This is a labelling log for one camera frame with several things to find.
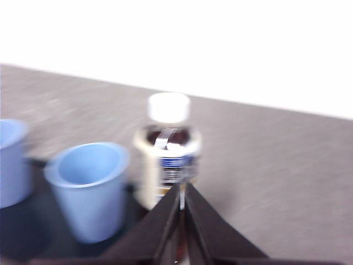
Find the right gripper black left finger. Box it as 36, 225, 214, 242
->
30, 183, 183, 265

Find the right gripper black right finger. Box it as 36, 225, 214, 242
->
183, 182, 353, 265

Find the dark brown tea bottle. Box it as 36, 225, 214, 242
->
133, 92, 202, 265

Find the blue ribbed plastic cup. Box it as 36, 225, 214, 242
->
44, 141, 131, 244
0, 118, 31, 209

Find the dark blue rectangular tray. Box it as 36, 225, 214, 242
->
0, 157, 157, 262

